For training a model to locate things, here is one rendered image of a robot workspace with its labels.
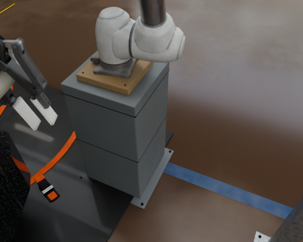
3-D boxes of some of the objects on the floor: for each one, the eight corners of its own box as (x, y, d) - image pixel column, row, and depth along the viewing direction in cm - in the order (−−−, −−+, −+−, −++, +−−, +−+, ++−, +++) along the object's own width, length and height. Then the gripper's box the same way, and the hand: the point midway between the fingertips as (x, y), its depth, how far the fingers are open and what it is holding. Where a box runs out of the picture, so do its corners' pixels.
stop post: (285, 283, 144) (442, 155, 67) (247, 264, 151) (349, 127, 73) (291, 248, 157) (429, 104, 79) (256, 231, 163) (350, 84, 86)
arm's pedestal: (114, 130, 219) (101, 37, 162) (173, 151, 205) (182, 57, 147) (76, 180, 188) (44, 86, 130) (144, 209, 173) (140, 118, 116)
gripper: (9, -10, 45) (84, 101, 59) (-66, 26, 49) (20, 122, 64) (-12, 6, 40) (76, 124, 54) (-95, 44, 44) (6, 145, 58)
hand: (36, 111), depth 57 cm, fingers closed on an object, 3 cm apart
